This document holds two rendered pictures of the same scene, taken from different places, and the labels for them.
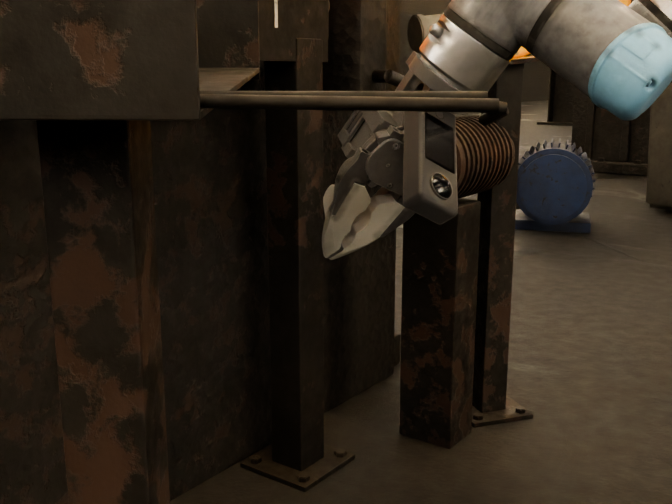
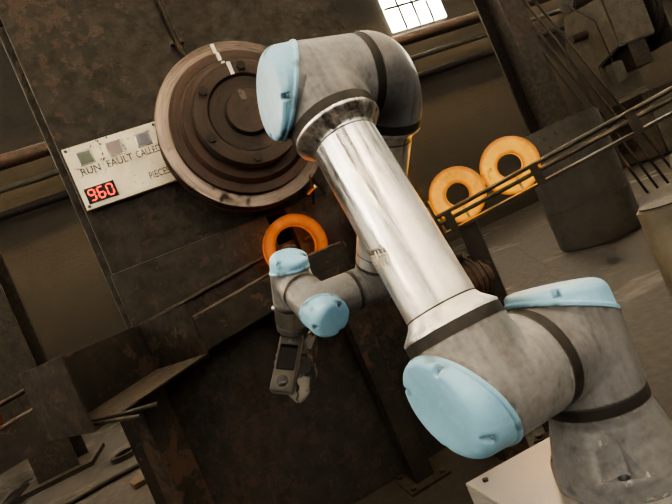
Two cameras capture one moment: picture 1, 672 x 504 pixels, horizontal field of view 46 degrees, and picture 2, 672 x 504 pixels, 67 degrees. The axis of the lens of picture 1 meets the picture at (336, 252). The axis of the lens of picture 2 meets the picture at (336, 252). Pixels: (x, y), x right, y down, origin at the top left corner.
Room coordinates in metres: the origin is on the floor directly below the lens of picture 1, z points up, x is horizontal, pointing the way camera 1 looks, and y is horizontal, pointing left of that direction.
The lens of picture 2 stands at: (0.00, -0.82, 0.71)
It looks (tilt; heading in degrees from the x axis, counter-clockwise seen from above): 1 degrees down; 36
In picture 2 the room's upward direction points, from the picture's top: 23 degrees counter-clockwise
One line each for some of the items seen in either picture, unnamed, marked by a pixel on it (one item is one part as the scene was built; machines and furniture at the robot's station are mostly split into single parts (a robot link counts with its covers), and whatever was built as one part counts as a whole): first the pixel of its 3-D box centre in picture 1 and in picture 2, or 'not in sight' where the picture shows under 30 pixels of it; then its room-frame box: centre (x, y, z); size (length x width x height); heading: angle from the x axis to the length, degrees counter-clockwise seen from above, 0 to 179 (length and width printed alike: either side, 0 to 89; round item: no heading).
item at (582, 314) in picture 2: not in sight; (566, 336); (0.60, -0.63, 0.50); 0.13 x 0.12 x 0.14; 152
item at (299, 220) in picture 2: not in sight; (295, 246); (1.09, 0.11, 0.75); 0.18 x 0.03 x 0.18; 143
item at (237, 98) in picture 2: not in sight; (248, 113); (1.03, 0.03, 1.11); 0.28 x 0.06 x 0.28; 144
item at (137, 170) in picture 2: not in sight; (122, 165); (0.88, 0.40, 1.15); 0.26 x 0.02 x 0.18; 144
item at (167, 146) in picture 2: not in sight; (244, 126); (1.09, 0.11, 1.11); 0.47 x 0.06 x 0.47; 144
